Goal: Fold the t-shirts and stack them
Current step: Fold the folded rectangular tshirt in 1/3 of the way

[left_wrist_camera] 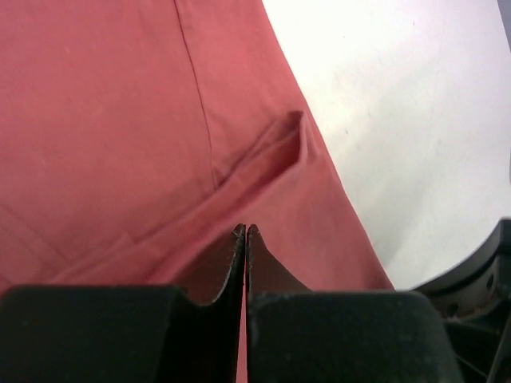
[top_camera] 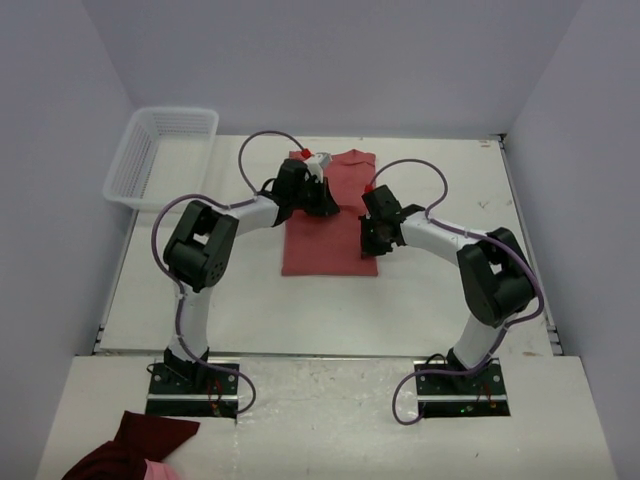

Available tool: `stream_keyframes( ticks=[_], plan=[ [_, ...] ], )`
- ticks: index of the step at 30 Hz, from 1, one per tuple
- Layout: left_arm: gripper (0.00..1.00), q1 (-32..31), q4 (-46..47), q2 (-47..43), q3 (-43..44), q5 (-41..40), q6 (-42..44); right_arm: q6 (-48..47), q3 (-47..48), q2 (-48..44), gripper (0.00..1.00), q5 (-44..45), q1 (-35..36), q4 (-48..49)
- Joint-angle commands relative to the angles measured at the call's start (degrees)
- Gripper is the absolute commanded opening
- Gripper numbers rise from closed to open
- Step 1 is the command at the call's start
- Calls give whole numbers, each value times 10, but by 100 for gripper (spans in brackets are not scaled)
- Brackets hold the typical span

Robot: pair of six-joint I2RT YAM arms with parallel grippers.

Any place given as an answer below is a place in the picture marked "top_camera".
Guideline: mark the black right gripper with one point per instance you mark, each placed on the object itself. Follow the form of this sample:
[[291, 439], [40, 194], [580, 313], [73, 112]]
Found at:
[[368, 248]]

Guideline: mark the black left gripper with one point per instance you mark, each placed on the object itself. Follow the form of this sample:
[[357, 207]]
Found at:
[[324, 205]]

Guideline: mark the salmon red t-shirt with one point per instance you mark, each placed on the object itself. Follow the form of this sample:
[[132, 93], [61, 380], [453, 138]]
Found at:
[[331, 246]]

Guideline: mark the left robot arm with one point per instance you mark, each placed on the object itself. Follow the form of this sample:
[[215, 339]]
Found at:
[[198, 251]]

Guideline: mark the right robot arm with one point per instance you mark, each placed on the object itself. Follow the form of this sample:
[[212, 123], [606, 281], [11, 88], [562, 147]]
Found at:
[[498, 283]]

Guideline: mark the white plastic laundry basket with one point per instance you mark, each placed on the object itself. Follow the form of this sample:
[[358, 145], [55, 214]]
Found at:
[[164, 153]]

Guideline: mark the dark maroon t-shirt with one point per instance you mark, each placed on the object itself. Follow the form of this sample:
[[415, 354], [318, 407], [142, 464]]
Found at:
[[139, 438]]

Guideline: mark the pink cloth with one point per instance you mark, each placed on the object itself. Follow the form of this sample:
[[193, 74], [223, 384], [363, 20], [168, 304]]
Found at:
[[160, 471]]

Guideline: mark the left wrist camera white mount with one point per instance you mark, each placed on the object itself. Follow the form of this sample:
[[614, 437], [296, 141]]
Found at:
[[317, 163]]

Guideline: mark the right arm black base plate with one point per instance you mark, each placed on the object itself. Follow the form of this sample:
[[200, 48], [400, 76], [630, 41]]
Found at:
[[483, 395]]

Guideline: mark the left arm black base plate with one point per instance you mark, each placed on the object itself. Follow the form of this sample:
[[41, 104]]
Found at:
[[212, 395]]

